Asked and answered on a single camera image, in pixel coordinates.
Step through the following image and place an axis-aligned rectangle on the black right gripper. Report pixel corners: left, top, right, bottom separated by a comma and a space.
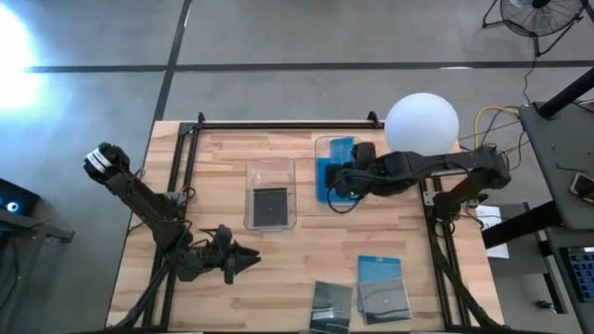
326, 142, 378, 199

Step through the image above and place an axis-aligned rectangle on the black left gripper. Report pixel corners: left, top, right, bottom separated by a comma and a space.
199, 225, 262, 286

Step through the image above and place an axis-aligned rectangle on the blue jewel case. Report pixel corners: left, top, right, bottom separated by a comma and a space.
316, 136, 358, 204
356, 254, 403, 313

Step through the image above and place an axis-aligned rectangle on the clear plastic bin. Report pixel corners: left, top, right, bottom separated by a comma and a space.
314, 135, 368, 205
243, 157, 298, 232

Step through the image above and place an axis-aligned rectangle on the clear jewel case black tray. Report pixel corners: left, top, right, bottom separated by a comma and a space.
252, 186, 290, 228

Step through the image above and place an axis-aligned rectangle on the white globe lamp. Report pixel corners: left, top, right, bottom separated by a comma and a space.
383, 92, 460, 158

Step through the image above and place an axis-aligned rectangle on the white paper sheet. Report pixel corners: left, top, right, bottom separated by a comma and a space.
475, 204, 510, 260

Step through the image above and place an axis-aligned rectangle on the black desk beam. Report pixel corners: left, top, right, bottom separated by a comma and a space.
481, 199, 563, 251

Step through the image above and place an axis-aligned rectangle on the grey desk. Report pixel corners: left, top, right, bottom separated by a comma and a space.
518, 99, 594, 232

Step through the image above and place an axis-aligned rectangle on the black box with blue light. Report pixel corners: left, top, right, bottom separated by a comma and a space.
0, 178, 42, 231

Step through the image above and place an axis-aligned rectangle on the black pole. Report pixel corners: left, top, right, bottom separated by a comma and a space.
537, 67, 594, 120

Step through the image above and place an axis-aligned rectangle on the smartphone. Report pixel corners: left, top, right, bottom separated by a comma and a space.
569, 172, 594, 204

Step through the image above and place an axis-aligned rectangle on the black floor fan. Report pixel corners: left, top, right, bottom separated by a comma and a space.
481, 0, 588, 58

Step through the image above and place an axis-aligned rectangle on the keypad with blue keys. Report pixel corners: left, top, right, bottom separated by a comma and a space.
560, 244, 594, 303

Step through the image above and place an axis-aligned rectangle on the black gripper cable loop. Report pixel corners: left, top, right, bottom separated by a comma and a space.
326, 184, 363, 215

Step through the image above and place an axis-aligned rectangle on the black aluminium table frame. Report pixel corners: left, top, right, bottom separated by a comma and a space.
138, 110, 502, 333

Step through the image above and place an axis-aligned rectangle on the yellow cable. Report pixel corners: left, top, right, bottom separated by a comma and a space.
473, 105, 530, 157

